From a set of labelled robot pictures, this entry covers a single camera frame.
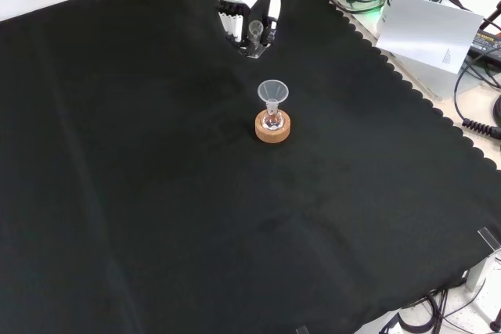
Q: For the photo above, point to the clear glass graduated cylinder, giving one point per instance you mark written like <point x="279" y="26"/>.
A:
<point x="255" y="33"/>

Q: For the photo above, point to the clear plastic funnel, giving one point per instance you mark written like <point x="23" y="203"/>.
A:
<point x="272" y="91"/>

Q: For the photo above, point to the clear round-bottom flask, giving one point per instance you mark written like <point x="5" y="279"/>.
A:
<point x="273" y="121"/>

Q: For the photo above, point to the pale board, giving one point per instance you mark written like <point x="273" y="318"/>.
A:
<point x="426" y="31"/>

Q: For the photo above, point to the black cloth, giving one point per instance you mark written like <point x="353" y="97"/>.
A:
<point x="156" y="173"/>

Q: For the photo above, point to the pale grey box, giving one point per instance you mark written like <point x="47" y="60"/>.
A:
<point x="426" y="76"/>

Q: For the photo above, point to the black power adapter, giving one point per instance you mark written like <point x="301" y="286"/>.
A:
<point x="487" y="42"/>

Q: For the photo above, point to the black tripod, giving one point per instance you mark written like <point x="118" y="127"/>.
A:
<point x="491" y="17"/>

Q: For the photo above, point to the clear tape piece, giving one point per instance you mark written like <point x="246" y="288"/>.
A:
<point x="302" y="330"/>
<point x="490" y="238"/>

